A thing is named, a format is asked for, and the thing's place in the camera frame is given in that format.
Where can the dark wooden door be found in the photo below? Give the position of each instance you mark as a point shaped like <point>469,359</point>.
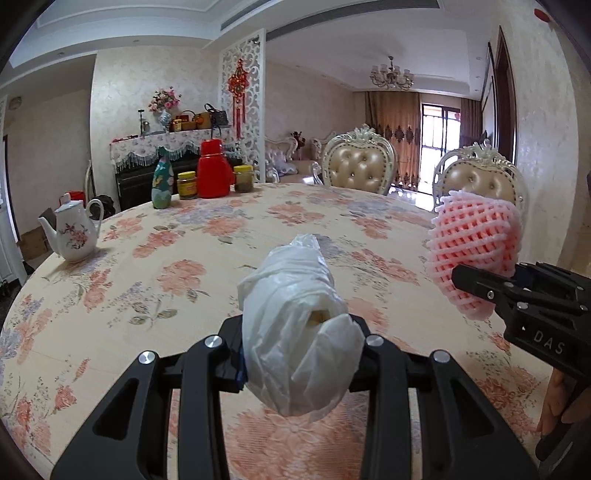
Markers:
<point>505,92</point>

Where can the white low cabinet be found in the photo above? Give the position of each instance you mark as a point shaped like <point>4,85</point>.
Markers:
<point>11,249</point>

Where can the brown patterned curtain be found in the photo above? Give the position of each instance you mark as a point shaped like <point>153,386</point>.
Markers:
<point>392,134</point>
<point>471,122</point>

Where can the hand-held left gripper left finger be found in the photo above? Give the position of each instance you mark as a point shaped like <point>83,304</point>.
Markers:
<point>226,355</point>

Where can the white floral teapot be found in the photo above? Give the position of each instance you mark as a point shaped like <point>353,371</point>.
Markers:
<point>74,235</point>

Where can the green ceramic bottle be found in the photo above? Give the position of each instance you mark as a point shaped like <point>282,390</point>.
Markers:
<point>162,184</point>

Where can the chandelier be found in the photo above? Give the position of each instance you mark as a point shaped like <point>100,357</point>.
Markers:
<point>391,76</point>

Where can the person's right hand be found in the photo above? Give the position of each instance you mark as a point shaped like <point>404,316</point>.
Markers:
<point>558,401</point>

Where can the yellow label glass jar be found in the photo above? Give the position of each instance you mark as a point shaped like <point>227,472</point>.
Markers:
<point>187,187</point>

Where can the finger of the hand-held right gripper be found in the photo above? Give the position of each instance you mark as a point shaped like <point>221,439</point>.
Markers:
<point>489,290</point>
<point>545,277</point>

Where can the black piano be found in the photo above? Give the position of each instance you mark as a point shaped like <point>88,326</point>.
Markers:
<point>134,184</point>

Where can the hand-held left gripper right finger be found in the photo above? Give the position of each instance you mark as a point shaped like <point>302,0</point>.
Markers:
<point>383,369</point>

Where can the floral fringed piano cover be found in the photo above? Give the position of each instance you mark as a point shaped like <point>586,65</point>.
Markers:
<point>138,147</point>

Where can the black handbag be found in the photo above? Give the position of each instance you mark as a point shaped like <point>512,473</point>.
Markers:
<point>217,117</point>

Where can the dark pickle glass jar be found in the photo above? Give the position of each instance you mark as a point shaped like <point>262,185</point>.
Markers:
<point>244,181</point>

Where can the pink foam net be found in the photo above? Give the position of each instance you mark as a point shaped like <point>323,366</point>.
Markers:
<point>471,230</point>

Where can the dark candlestick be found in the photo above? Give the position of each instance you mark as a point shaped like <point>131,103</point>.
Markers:
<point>143,124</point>

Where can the white plastic bag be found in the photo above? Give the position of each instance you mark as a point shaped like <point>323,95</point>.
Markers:
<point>295,323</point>

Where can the blue white vase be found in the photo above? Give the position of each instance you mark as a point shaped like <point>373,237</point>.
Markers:
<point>165,121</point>

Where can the brown basket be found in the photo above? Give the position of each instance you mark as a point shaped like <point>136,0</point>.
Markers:
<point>187,123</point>

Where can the red knot ornament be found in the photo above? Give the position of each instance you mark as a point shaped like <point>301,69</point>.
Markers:
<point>237,83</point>

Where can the window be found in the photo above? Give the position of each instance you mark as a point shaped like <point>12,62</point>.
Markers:
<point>441,138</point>

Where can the black bag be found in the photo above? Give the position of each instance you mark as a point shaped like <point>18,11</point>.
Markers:
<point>104,205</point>

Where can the white carved sofa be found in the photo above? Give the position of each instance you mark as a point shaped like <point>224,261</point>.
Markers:
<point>281,157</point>

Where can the white carved lattice panel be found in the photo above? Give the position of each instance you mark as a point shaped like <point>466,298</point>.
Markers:
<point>256,92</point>

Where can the dark red flower arrangement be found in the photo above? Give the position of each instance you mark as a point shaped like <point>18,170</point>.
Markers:
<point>298,139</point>

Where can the beige tufted dining chair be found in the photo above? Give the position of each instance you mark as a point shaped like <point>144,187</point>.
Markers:
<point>480,177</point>
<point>355,166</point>

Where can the red gift box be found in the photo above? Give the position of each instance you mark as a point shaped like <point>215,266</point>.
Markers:
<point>74,198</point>

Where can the red thermos jug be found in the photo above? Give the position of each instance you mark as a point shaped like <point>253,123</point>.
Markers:
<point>214,173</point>

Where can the cardboard box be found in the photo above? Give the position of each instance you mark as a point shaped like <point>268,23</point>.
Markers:
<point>32,244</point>

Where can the floral tablecloth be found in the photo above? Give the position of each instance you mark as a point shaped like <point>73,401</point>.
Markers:
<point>184,300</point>

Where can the pink flower bouquet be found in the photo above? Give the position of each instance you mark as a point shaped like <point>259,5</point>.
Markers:
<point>165,98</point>

